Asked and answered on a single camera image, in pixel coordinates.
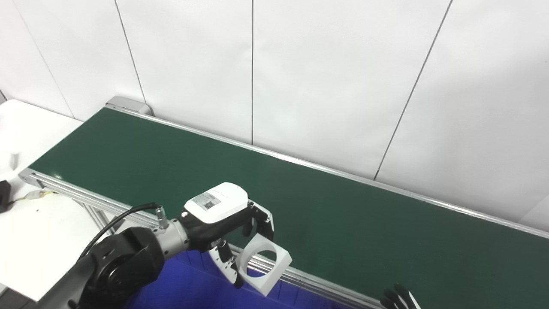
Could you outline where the aluminium conveyor support leg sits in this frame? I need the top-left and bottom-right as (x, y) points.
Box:
(83, 203), (115, 235)

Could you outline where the green conveyor belt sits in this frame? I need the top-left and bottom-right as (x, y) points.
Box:
(29, 107), (549, 309)
(18, 95), (549, 309)

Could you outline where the white square part with hole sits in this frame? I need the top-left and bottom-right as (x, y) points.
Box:
(235, 232), (293, 297)

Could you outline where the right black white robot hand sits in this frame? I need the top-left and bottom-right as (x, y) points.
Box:
(379, 282), (421, 309)

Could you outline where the large blue plastic bin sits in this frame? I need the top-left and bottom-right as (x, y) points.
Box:
(124, 249), (357, 309)

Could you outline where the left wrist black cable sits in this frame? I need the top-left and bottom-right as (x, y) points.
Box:
(77, 202), (170, 263)

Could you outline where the yellowish thin cable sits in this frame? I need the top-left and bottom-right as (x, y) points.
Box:
(9, 190), (59, 203)

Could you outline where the small black box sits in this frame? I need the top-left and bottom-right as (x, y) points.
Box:
(0, 180), (13, 212)

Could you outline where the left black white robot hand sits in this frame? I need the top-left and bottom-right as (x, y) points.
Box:
(174, 182), (275, 288)

